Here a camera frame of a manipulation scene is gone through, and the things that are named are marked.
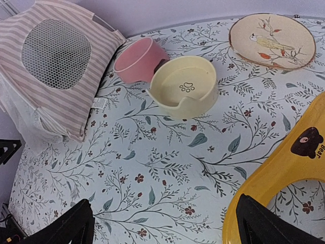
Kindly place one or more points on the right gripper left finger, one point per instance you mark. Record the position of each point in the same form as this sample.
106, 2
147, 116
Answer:
74, 226

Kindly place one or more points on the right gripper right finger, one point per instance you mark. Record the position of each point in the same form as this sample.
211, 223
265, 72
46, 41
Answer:
257, 224

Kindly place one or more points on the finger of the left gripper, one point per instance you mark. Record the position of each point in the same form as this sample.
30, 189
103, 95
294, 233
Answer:
8, 149

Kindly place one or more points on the yellow bowl stand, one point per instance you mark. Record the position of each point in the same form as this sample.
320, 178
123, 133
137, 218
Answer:
300, 156

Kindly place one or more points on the pink striped pet tent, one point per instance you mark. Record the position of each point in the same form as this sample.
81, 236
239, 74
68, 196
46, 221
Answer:
53, 57

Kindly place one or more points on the cream pet bowl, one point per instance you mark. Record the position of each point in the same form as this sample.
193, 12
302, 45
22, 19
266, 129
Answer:
185, 87

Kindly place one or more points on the pink pet bowl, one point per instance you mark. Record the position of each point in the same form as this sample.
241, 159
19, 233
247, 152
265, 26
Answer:
140, 61

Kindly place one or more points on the floral table mat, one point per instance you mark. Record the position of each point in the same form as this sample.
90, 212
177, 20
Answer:
152, 179

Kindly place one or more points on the beige bowl behind cushion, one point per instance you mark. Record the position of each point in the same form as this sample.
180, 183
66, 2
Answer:
272, 40

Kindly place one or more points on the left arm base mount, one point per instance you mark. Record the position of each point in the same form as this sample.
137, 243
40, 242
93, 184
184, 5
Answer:
10, 230

